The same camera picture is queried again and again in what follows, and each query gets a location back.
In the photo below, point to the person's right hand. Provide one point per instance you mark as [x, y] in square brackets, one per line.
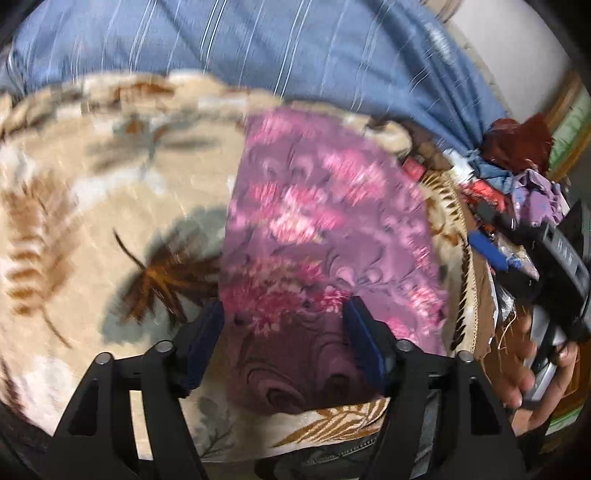
[515, 379]

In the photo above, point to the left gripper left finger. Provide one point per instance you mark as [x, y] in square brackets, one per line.
[124, 419]

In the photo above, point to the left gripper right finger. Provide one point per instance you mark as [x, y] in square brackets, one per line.
[473, 438]

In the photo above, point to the light purple garment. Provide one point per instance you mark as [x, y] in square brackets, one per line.
[536, 199]

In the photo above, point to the purple floral shirt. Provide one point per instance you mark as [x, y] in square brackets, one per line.
[319, 214]

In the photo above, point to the red shiny bag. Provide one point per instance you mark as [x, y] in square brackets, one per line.
[476, 191]

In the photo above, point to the beige leaf pattern blanket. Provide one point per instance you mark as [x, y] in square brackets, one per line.
[148, 157]

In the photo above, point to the person's jeans leg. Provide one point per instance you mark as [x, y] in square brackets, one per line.
[346, 460]

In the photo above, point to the dark red cloth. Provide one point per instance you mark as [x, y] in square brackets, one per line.
[517, 147]

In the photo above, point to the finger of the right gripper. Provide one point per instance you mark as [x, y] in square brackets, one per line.
[487, 249]

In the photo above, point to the blue plaid duvet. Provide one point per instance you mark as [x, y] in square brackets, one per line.
[381, 58]

